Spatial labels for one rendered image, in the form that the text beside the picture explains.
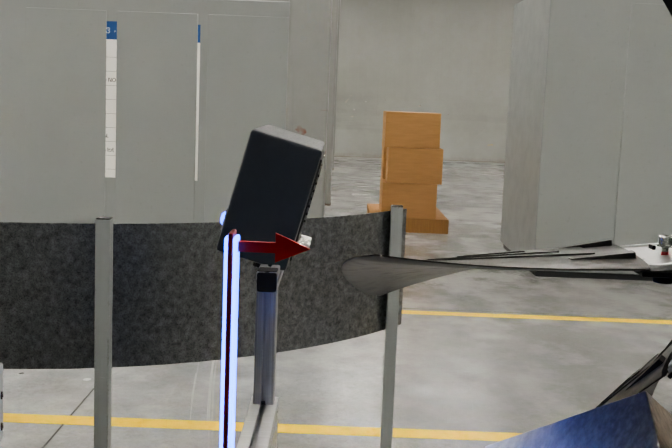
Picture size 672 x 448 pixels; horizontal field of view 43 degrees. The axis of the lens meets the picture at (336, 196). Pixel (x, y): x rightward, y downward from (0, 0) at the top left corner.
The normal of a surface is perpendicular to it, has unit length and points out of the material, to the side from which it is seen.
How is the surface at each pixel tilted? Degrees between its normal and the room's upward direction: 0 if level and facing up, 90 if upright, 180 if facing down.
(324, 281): 90
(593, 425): 55
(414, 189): 90
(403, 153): 90
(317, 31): 90
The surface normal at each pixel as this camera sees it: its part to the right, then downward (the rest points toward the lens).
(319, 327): 0.63, 0.11
